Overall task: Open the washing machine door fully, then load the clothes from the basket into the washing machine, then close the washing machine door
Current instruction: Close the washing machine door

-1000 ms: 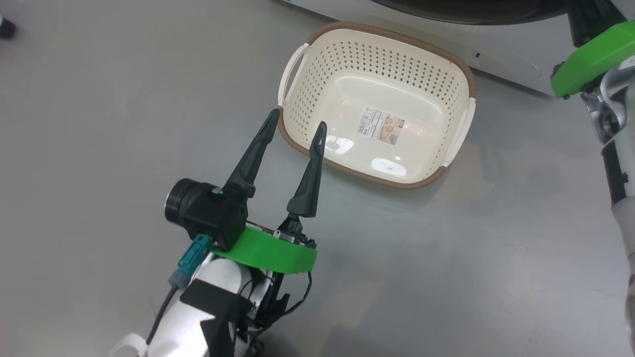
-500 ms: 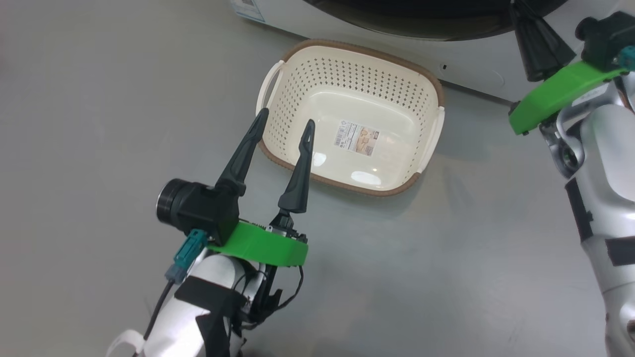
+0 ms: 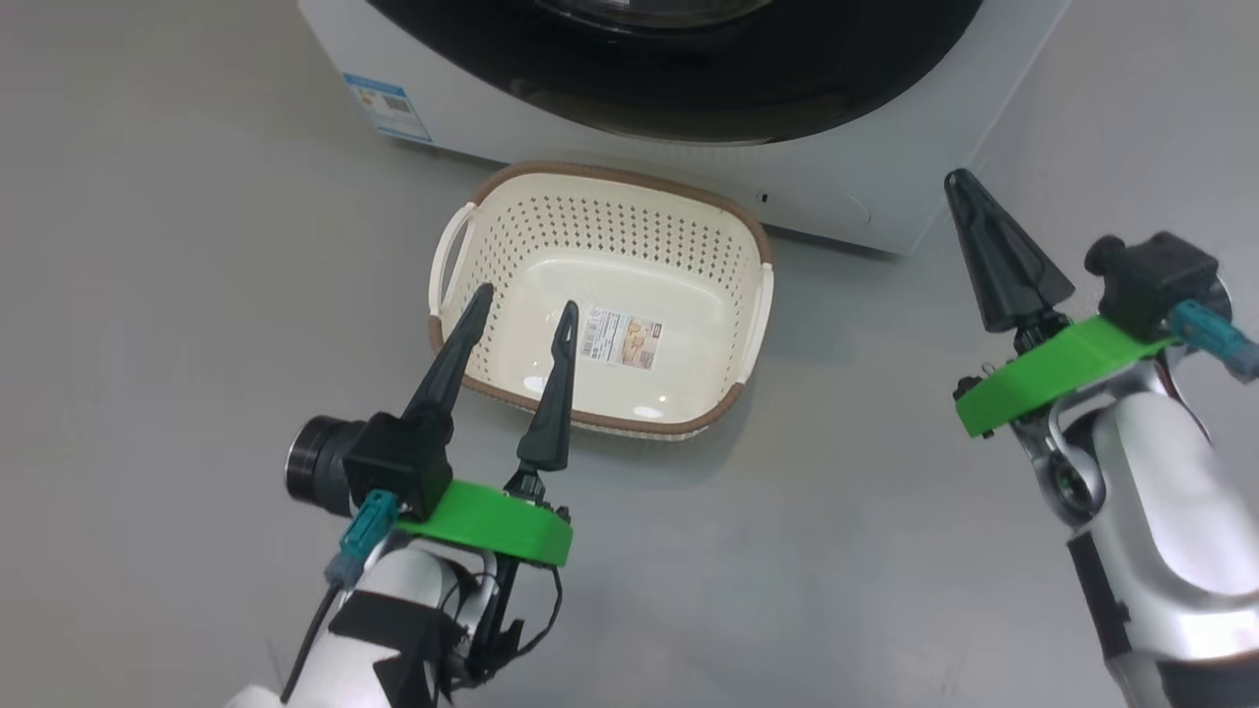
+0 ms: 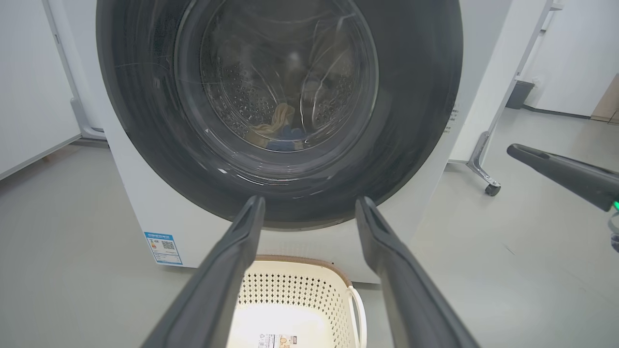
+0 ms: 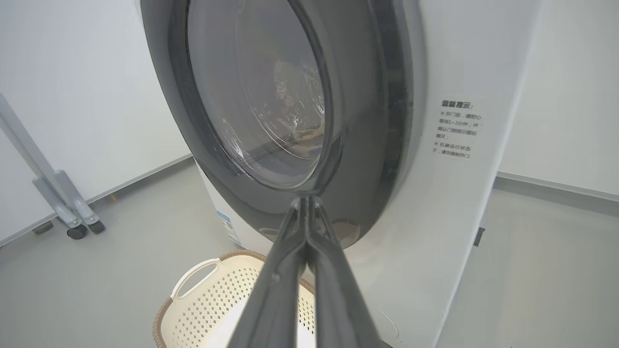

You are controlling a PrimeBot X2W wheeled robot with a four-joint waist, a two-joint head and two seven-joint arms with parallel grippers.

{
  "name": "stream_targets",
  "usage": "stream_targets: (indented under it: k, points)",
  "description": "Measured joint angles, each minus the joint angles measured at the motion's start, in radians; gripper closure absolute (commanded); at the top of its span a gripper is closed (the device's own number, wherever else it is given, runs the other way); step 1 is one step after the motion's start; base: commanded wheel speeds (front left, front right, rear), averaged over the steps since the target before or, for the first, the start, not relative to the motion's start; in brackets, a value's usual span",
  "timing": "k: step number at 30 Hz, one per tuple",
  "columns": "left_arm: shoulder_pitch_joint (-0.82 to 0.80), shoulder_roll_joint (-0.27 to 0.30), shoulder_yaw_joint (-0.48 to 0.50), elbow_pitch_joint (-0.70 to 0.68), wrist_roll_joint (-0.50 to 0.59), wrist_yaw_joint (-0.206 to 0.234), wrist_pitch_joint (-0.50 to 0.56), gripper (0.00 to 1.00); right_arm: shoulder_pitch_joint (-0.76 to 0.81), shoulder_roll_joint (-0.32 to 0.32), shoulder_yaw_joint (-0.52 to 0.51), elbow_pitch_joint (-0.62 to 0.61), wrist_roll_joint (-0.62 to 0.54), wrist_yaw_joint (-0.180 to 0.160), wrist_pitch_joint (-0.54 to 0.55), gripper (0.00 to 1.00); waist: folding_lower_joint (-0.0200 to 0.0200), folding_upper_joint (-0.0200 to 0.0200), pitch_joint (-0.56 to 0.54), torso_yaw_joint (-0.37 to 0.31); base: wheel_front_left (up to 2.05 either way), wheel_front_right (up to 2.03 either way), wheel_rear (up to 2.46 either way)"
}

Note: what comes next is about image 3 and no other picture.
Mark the cream perforated basket brown rim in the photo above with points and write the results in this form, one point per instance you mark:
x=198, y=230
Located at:
x=629, y=246

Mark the product label in basket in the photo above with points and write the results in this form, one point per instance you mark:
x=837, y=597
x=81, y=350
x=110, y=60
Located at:
x=622, y=339

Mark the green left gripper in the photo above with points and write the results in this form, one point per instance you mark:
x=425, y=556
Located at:
x=492, y=521

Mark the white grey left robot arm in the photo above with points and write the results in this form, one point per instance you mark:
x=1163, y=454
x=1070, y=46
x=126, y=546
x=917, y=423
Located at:
x=393, y=610

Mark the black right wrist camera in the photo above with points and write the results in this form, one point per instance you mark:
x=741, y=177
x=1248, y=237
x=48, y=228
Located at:
x=1151, y=280

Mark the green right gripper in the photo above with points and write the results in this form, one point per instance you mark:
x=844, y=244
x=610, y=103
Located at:
x=1052, y=374

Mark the white front-load washing machine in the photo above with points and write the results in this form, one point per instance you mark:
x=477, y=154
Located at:
x=885, y=187

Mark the blue energy label sticker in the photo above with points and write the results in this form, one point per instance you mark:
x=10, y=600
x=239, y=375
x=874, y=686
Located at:
x=389, y=106

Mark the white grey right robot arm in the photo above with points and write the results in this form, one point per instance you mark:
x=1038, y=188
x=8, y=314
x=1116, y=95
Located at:
x=1170, y=531

